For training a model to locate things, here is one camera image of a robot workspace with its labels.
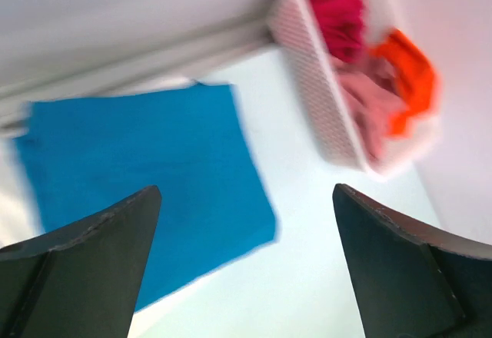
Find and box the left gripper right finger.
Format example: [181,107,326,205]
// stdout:
[332,184,491,337]

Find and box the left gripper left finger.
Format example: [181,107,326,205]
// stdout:
[1,186,161,338]

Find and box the blue t-shirt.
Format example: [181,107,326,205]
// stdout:
[13,83,276,310]

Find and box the pink crumpled t-shirt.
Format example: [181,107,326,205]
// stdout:
[331,55,407,162]

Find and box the orange crumpled t-shirt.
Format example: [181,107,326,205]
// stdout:
[370,28,438,137]

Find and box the magenta crumpled t-shirt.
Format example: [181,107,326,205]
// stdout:
[309,0,364,63]

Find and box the white plastic basket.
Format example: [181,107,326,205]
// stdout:
[268,0,440,180]

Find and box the aluminium frame rail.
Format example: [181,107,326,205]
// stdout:
[1,18,272,135]

